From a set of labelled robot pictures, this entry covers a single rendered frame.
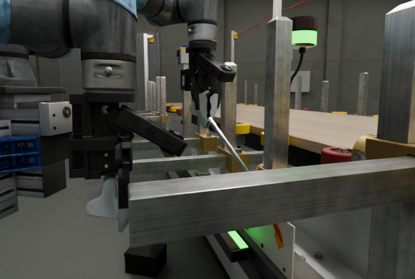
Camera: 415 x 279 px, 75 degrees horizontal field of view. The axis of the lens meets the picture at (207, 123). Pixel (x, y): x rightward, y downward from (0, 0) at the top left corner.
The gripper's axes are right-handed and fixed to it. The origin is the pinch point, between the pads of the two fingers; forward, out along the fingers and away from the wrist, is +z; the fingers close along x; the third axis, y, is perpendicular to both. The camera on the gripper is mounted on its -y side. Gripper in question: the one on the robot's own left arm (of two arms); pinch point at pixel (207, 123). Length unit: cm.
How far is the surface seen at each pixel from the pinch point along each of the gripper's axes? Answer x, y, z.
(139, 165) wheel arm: 16.3, 5.9, 9.7
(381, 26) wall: -690, 213, -163
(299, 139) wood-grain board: -21.8, -12.5, 4.9
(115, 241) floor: -15, 124, 94
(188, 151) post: -26, 49, 19
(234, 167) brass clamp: -4.5, -5.4, 11.2
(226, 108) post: -7.7, 1.1, -3.4
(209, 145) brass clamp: -14.3, 17.6, 10.2
